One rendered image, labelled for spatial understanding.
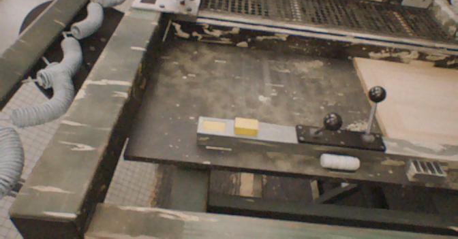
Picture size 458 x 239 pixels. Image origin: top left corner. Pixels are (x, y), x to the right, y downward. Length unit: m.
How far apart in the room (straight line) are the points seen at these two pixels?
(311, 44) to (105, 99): 0.66
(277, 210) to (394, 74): 0.61
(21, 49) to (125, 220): 0.91
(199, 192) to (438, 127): 0.64
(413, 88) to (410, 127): 0.19
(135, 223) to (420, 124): 0.74
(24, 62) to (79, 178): 0.80
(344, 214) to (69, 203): 0.54
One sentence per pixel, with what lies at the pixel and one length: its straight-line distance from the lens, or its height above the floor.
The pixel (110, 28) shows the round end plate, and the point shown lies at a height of 1.96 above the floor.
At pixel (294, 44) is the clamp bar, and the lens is 1.06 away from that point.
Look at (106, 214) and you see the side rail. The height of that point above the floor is 1.81.
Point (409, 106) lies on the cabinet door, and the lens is 1.02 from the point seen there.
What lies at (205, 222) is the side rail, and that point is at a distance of 0.57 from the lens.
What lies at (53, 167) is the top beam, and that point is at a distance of 0.60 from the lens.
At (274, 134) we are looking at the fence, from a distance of 0.72.
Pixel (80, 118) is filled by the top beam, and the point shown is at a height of 1.92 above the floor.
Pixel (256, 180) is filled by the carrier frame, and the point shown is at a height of 0.79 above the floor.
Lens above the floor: 1.96
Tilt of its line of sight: 24 degrees down
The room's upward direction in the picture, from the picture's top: 58 degrees counter-clockwise
